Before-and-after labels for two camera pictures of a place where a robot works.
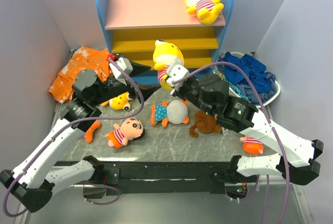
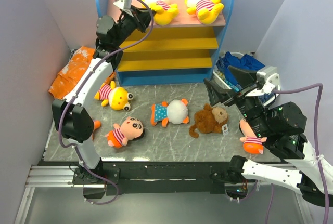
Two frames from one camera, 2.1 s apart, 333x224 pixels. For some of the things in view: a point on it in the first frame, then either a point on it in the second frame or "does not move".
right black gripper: x=179 y=92 -> x=216 y=93
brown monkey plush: x=204 y=123 does not move
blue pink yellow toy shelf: x=132 y=26 does not move
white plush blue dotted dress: x=175 y=112 does not move
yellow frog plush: x=118 y=103 does not move
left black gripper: x=148 y=89 -> x=141 y=17
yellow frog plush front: x=201 y=0 does not move
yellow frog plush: x=164 y=54 -> x=165 y=13
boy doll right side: x=251 y=145 does not move
